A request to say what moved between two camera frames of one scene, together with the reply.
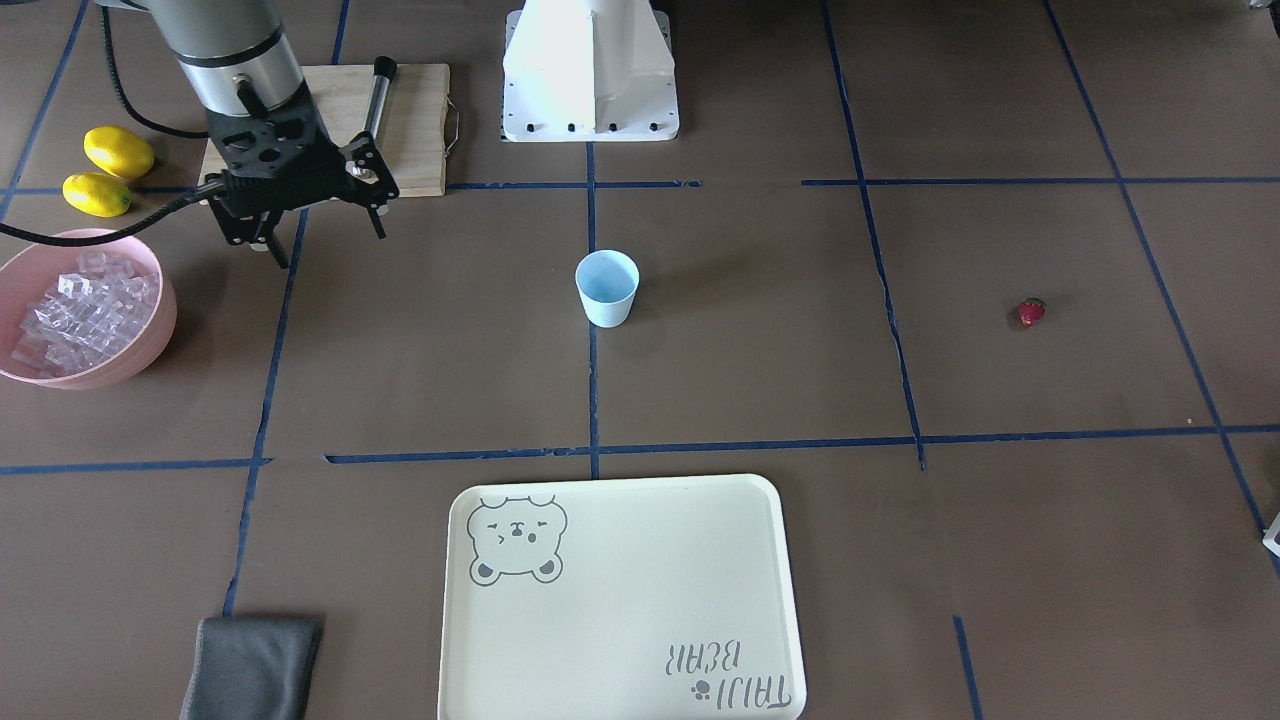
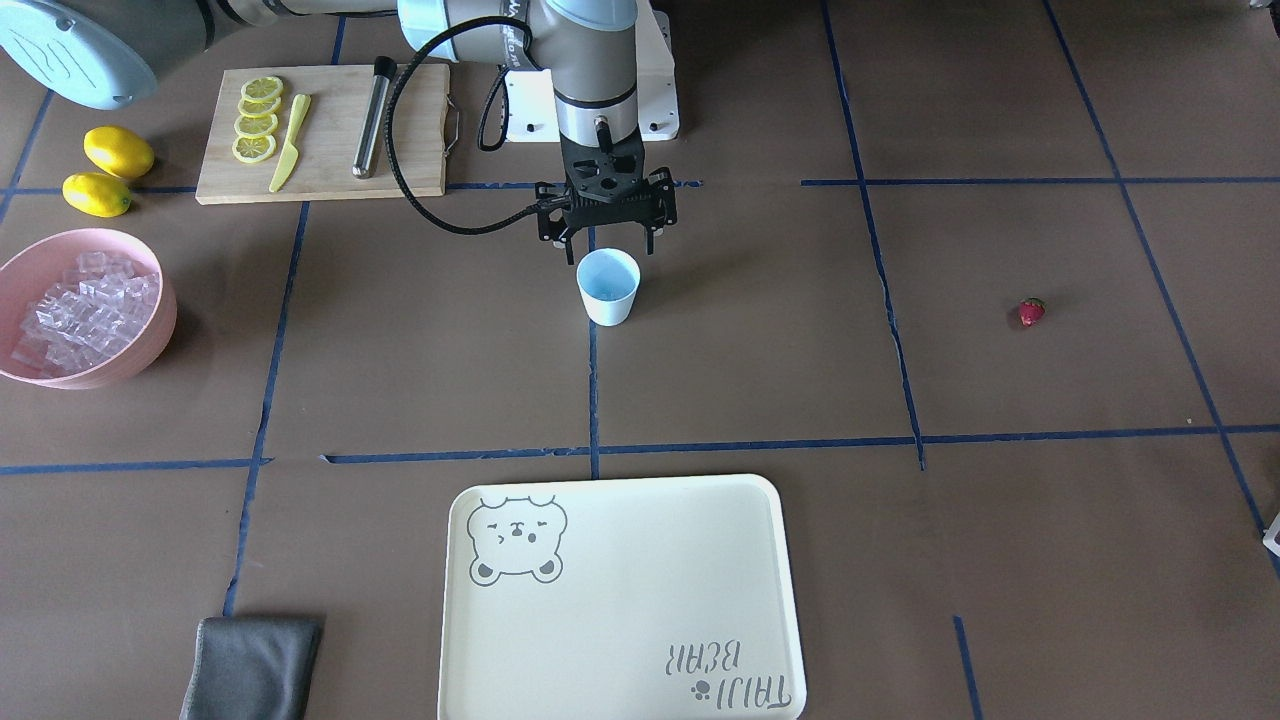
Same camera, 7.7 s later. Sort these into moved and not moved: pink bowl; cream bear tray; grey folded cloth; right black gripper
Moved: right black gripper
Not moved: grey folded cloth; pink bowl; cream bear tray
